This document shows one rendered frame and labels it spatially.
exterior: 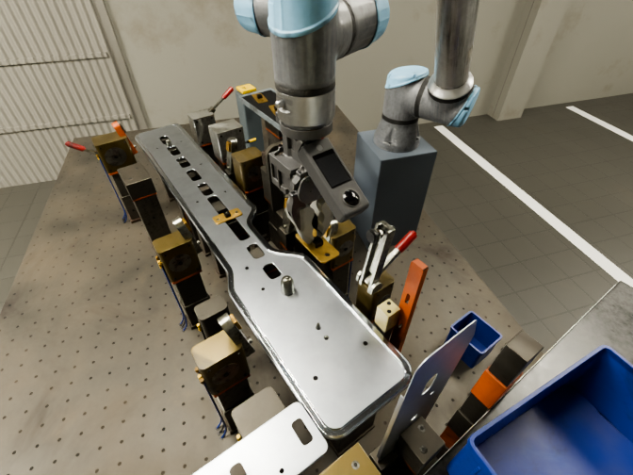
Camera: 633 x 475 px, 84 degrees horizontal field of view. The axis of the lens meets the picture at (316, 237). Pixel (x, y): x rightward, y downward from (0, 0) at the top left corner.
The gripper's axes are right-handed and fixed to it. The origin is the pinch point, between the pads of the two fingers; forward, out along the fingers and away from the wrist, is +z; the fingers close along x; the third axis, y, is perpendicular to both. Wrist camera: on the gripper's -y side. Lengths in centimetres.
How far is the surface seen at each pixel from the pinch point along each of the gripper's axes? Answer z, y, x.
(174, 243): 21.9, 38.7, 17.3
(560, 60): 78, 139, -415
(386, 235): 6.0, -2.2, -15.1
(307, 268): 26.7, 15.4, -7.9
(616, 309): 24, -36, -55
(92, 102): 65, 278, 10
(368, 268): 17.5, 0.5, -14.3
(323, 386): 26.9, -11.6, 6.9
